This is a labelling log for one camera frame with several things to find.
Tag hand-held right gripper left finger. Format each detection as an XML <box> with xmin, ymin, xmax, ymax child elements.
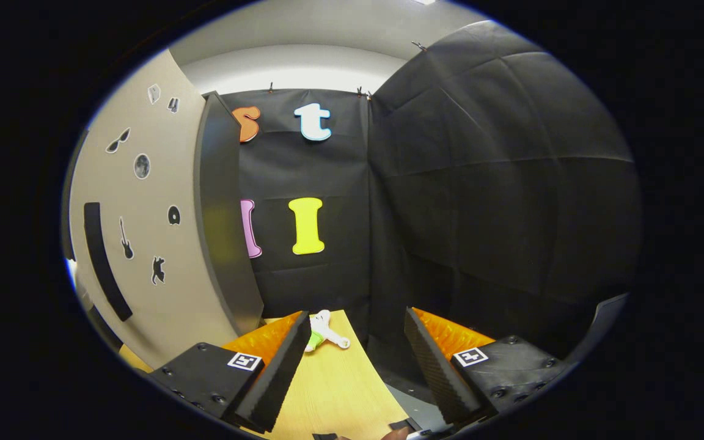
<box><xmin>144</xmin><ymin>310</ymin><xmax>311</xmax><ymax>433</ymax></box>

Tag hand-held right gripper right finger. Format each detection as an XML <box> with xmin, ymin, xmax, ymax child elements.
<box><xmin>404</xmin><ymin>307</ymin><xmax>573</xmax><ymax>426</ymax></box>

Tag beige cabinet door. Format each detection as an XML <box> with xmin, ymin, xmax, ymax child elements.
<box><xmin>62</xmin><ymin>49</ymin><xmax>243</xmax><ymax>370</ymax></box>

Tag dark grey cabinet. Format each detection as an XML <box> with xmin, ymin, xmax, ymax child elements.
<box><xmin>193</xmin><ymin>90</ymin><xmax>265</xmax><ymax>337</ymax></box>

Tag white and green toy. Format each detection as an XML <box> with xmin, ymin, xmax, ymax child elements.
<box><xmin>304</xmin><ymin>310</ymin><xmax>351</xmax><ymax>353</ymax></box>

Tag black backdrop cloth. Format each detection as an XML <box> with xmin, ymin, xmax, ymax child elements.
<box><xmin>221</xmin><ymin>21</ymin><xmax>643</xmax><ymax>367</ymax></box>

